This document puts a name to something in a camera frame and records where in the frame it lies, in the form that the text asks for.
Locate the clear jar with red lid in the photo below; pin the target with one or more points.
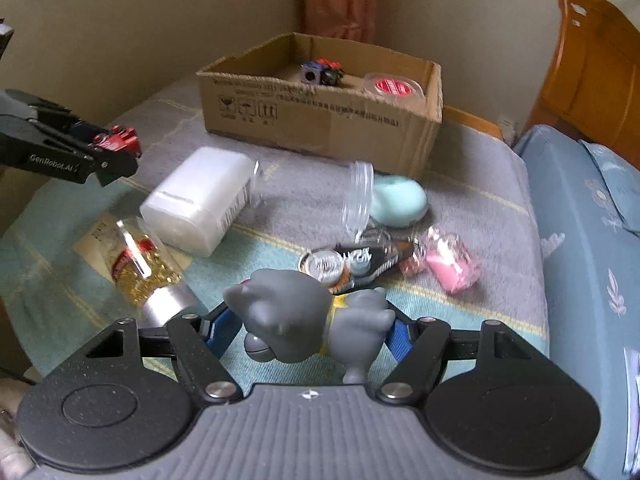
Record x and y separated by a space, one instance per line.
395 85

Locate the white plastic container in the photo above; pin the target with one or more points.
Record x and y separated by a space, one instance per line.
197 200

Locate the grey cat figurine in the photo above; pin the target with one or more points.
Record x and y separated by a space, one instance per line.
295 312

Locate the pink striped curtain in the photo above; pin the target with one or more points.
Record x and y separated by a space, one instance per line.
340 0

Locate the round silver badge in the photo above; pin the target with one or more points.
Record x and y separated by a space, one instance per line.
322 266

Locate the cardboard box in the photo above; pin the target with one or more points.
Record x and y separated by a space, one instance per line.
320 110

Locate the gold perfume bottle silver cap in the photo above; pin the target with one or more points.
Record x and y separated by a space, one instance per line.
145 272

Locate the dark small toy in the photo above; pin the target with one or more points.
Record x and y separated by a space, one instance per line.
331 74

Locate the white wall socket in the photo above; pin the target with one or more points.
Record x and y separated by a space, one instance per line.
506 125

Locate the grey teal striped blanket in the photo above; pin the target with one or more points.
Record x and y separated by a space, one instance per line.
300 200

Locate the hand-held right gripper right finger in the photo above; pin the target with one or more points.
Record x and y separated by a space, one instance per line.
397 340

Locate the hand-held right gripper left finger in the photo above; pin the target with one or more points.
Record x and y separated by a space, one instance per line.
220 331

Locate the blue cube toy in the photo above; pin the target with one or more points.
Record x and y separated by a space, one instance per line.
311 73

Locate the red toy car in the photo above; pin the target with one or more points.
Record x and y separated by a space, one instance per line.
119 139

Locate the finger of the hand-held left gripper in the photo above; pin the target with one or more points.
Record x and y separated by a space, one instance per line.
55 160
60 119

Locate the clear plastic jar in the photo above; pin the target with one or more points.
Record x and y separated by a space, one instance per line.
357 197

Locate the teal earbud case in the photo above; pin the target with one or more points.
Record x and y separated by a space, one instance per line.
400 202

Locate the blue floral pillow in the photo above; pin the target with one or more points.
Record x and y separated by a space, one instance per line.
617 185
585 270

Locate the wooden headboard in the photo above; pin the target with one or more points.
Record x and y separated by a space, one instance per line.
590 75

